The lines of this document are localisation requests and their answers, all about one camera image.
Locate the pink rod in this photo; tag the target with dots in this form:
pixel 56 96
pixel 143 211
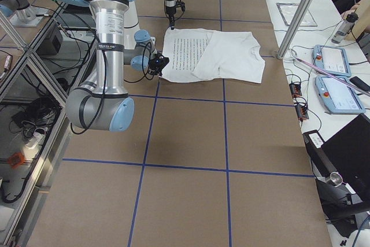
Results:
pixel 331 76

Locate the white power strip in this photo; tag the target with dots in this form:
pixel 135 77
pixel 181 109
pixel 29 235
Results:
pixel 34 143

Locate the aluminium frame post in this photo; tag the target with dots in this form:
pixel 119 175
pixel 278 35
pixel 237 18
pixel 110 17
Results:
pixel 293 28

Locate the black box under table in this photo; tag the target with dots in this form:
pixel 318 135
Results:
pixel 51 44

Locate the blue teach pendant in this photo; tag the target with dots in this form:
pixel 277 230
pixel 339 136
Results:
pixel 331 59
pixel 337 97

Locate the orange plastic part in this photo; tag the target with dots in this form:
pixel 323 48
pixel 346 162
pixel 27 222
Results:
pixel 16 159

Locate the upper blue teach pendant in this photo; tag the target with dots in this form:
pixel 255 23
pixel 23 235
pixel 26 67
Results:
pixel 331 59

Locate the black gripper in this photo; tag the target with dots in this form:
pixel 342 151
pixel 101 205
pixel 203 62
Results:
pixel 152 66
pixel 170 11

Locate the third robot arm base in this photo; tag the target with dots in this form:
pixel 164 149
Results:
pixel 22 13

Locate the upper orange black usb hub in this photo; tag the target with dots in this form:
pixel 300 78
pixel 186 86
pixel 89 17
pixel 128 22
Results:
pixel 295 90

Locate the silver metal cup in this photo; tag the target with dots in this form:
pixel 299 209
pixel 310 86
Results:
pixel 335 179

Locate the lower blue teach pendant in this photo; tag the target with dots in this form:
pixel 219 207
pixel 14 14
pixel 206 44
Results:
pixel 337 97

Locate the clear water bottle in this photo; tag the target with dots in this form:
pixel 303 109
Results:
pixel 345 28

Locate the white long-sleeve printed shirt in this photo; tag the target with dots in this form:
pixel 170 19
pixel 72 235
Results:
pixel 200 55

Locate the black monitor stand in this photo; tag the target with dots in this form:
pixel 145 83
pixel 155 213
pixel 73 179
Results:
pixel 345 210

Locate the black laptop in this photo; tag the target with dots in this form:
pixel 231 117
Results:
pixel 346 152

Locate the black smartphone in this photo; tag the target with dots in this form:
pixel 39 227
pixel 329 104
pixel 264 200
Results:
pixel 360 83

